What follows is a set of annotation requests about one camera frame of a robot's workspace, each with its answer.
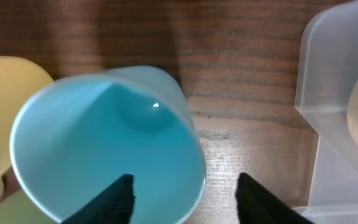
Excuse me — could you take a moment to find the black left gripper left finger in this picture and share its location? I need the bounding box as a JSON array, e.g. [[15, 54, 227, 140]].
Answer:
[[62, 174, 135, 224]]

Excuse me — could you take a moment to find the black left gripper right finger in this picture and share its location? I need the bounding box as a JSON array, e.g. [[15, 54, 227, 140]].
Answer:
[[235, 172, 313, 224]]

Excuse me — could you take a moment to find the light blue cup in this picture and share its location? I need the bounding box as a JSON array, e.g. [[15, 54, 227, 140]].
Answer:
[[9, 65, 206, 223]]

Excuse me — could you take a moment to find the clear plastic storage container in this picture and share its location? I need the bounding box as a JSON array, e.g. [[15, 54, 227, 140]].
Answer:
[[295, 1, 358, 223]]

